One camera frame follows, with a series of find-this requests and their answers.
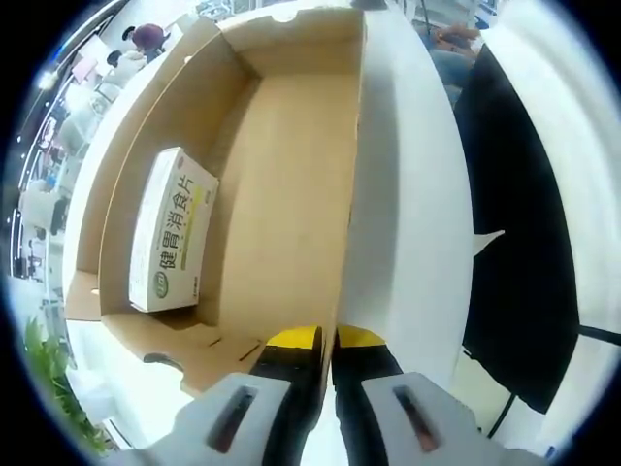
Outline person's black trousers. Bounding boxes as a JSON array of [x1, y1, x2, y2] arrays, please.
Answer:
[[452, 42, 582, 415]]

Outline green potted plant white pot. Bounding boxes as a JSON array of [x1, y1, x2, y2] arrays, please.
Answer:
[[21, 317, 117, 450]]

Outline white cardboard medicine box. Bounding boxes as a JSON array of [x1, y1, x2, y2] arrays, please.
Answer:
[[126, 146, 221, 314]]

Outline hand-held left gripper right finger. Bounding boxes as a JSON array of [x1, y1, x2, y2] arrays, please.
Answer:
[[331, 323, 544, 466]]

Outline small pink monitor screen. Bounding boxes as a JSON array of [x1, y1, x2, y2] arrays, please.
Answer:
[[71, 56, 99, 83]]

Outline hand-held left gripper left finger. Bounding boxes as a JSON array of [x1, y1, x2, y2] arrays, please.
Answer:
[[114, 323, 325, 466]]

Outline brown cardboard shoe box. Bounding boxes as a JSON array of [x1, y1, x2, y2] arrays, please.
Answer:
[[64, 7, 366, 395]]

